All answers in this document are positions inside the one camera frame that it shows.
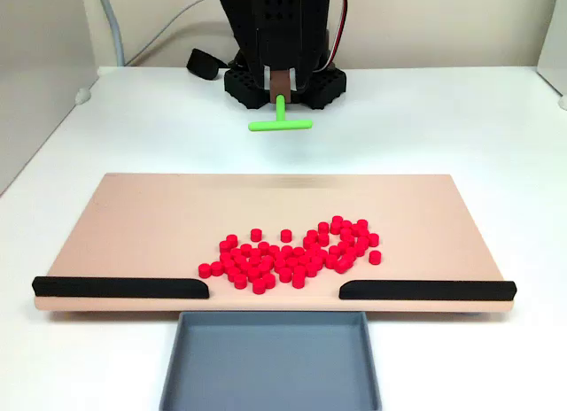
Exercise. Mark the green T-shaped pusher tool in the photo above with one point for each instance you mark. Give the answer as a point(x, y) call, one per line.
point(280, 112)

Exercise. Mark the red cylindrical granule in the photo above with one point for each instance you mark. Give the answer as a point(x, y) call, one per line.
point(285, 275)
point(255, 234)
point(375, 257)
point(216, 268)
point(269, 281)
point(298, 280)
point(231, 240)
point(258, 286)
point(286, 235)
point(373, 239)
point(240, 281)
point(362, 225)
point(225, 246)
point(204, 270)

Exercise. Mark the heap of red granules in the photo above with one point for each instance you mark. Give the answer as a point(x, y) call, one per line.
point(310, 256)

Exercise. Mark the small white table clip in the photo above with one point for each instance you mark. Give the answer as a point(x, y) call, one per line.
point(82, 96)

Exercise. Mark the pink flat board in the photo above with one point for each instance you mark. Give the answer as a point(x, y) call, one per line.
point(155, 225)

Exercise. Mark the grey side panel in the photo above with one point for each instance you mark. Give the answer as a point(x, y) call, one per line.
point(35, 118)

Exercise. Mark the white side panel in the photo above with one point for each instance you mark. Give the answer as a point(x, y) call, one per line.
point(554, 34)

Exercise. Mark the grey shallow tray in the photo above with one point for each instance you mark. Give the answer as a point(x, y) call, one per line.
point(270, 366)

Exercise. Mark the black board edge rail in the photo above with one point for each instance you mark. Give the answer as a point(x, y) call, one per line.
point(425, 290)
point(119, 287)

